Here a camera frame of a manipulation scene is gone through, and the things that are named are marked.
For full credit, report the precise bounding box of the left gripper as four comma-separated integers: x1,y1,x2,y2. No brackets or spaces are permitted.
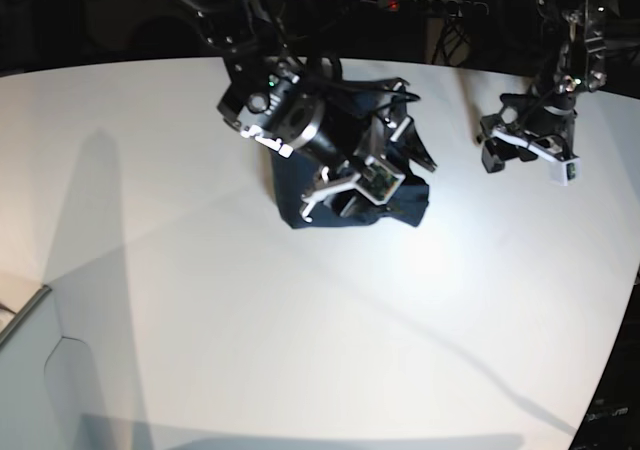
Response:
479,94,578,174

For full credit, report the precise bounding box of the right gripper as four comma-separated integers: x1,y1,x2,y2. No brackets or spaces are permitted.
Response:
298,79,437,223

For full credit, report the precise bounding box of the dark blue t-shirt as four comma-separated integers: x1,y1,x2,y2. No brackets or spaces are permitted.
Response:
271,78,437,229

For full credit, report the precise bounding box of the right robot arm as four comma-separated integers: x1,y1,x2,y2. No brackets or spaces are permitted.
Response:
179,0,436,229

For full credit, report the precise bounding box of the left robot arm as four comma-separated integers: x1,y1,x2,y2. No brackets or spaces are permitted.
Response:
478,0,607,186

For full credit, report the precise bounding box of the black power strip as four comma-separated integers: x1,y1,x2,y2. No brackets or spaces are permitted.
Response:
376,0,490,18

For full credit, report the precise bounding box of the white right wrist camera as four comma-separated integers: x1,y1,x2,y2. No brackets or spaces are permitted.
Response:
356,155,405,206

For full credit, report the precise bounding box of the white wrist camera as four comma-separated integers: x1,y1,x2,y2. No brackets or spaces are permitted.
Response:
356,155,405,206
550,157,582,186

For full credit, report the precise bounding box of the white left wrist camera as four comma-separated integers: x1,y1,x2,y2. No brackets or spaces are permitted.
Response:
550,157,582,186

